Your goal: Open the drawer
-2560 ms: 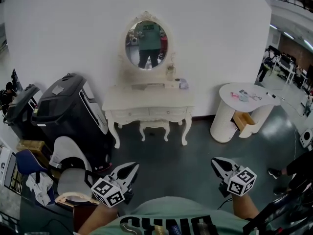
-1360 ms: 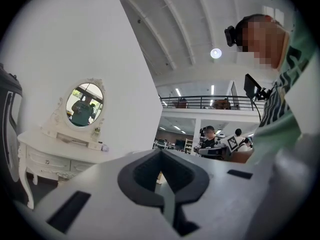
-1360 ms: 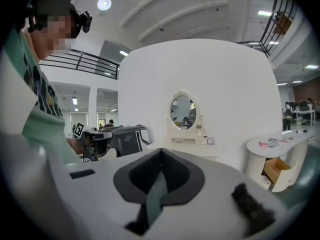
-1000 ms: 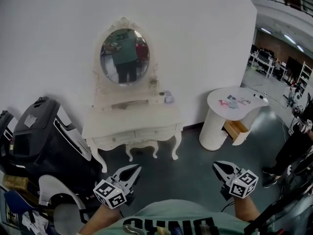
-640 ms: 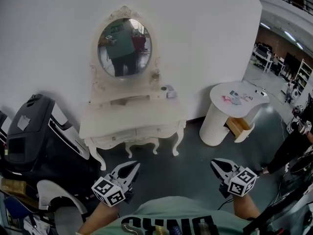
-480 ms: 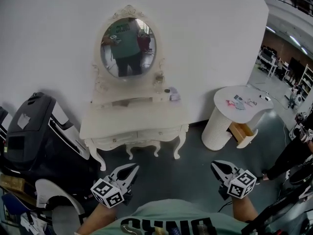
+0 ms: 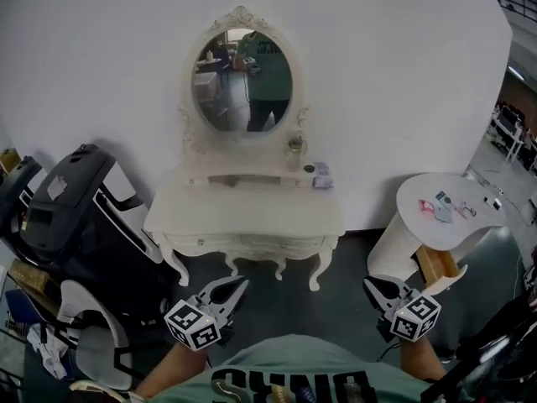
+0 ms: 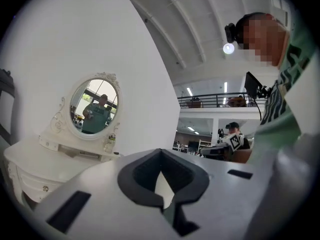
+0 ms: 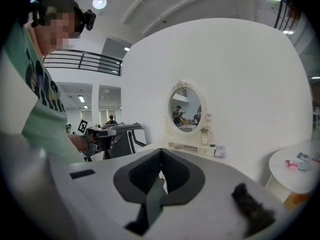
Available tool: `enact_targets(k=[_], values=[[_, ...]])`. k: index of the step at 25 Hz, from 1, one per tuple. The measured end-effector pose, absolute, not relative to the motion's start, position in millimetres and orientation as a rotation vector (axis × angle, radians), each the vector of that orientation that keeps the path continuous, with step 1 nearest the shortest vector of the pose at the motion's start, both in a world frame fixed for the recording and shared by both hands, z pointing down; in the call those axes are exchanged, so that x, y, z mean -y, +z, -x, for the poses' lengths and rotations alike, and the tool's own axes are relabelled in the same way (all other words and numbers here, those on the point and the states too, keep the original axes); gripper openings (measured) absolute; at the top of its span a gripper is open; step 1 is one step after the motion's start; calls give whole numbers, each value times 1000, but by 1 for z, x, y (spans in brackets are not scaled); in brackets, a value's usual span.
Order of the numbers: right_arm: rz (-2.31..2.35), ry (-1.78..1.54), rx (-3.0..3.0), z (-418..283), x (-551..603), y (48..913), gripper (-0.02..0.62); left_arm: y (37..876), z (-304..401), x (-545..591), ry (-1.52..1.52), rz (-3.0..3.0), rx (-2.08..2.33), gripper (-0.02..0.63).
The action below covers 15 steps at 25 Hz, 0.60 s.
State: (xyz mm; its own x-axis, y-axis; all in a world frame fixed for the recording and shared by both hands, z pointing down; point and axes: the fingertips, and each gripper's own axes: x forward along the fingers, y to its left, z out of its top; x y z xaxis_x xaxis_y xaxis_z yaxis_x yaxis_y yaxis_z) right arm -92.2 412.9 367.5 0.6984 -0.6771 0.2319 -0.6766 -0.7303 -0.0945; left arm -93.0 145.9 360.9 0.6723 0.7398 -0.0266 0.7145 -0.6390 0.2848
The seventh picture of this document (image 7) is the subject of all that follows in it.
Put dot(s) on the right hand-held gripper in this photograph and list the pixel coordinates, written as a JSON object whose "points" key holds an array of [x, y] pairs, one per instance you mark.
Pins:
{"points": [[417, 317]]}

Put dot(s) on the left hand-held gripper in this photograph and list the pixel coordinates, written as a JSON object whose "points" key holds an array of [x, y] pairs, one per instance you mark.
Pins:
{"points": [[191, 326]]}

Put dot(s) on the person's left forearm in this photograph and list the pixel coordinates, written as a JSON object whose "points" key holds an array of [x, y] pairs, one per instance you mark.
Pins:
{"points": [[168, 372]]}

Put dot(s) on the person's right forearm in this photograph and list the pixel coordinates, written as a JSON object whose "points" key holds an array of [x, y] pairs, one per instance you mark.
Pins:
{"points": [[419, 359]]}

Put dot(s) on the white dressing table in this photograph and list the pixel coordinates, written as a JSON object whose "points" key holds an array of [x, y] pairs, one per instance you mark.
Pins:
{"points": [[247, 212]]}

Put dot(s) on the person's green printed t-shirt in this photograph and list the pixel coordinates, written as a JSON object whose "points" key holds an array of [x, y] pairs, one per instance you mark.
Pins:
{"points": [[293, 359]]}

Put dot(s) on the small pink item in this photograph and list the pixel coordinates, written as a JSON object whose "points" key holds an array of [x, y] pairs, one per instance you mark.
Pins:
{"points": [[425, 207]]}

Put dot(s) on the white curved side table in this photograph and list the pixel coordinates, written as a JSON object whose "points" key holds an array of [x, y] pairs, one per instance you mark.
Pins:
{"points": [[461, 233]]}

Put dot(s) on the grey flat packet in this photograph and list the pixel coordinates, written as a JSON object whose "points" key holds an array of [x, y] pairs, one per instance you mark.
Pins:
{"points": [[445, 215]]}

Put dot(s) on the black chest-mounted phone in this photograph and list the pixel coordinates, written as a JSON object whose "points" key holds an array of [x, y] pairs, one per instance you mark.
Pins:
{"points": [[482, 351]]}

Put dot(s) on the small metal beauty tool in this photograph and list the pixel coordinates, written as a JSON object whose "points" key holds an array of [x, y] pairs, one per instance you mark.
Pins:
{"points": [[465, 210]]}

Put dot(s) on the grey white armchair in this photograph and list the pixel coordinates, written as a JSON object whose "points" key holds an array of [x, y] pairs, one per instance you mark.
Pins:
{"points": [[96, 342]]}

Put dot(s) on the purple tissue packet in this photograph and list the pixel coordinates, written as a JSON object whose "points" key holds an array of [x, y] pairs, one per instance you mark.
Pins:
{"points": [[322, 174]]}

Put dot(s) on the small black white item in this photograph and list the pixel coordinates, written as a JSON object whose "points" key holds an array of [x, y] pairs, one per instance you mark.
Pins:
{"points": [[494, 203]]}

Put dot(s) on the clear glass jar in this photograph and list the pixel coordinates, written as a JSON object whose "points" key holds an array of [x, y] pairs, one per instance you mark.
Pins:
{"points": [[295, 153]]}

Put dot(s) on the large black massage chair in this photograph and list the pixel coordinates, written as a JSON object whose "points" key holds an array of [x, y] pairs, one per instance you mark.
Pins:
{"points": [[75, 225]]}

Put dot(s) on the white crumpled cloth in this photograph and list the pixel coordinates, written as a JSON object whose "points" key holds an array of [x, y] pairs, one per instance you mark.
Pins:
{"points": [[48, 346]]}

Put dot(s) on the brown cardboard box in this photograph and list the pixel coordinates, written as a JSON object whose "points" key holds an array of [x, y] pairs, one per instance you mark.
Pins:
{"points": [[27, 277]]}

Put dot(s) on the white office desk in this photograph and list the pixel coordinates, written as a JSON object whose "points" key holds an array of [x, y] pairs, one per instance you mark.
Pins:
{"points": [[512, 141]]}

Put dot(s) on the blue office chair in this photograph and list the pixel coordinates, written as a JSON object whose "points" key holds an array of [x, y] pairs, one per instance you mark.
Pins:
{"points": [[19, 309]]}

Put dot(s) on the oval white-framed mirror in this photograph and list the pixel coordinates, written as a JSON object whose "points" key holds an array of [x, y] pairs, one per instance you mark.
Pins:
{"points": [[241, 78]]}

